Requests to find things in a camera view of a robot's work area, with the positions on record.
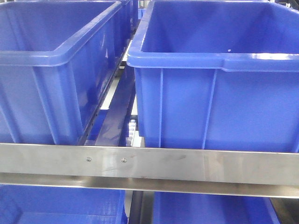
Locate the blue bin lower shelf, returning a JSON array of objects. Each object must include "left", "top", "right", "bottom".
[{"left": 153, "top": 192, "right": 279, "bottom": 224}]

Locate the white roller track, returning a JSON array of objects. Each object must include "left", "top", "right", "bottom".
[{"left": 126, "top": 115, "right": 142, "bottom": 147}]

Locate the blue plastic bin right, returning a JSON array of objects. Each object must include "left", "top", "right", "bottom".
[{"left": 127, "top": 0, "right": 299, "bottom": 153}]

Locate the blue plastic bin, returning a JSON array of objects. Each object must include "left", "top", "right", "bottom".
[
  {"left": 127, "top": 0, "right": 299, "bottom": 153},
  {"left": 0, "top": 1, "right": 124, "bottom": 145}
]

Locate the blue bin rear left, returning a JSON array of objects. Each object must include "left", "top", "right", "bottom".
[{"left": 121, "top": 0, "right": 138, "bottom": 32}]

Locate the blue plastic bin left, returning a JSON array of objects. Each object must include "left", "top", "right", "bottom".
[{"left": 0, "top": 1, "right": 124, "bottom": 145}]

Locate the blue bin lower left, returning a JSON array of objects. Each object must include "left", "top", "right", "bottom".
[{"left": 0, "top": 185, "right": 128, "bottom": 224}]

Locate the steel shelf divider rail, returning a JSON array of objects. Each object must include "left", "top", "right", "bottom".
[{"left": 85, "top": 67, "right": 135, "bottom": 147}]

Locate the steel shelf front rail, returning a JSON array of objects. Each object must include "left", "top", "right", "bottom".
[{"left": 0, "top": 143, "right": 299, "bottom": 198}]

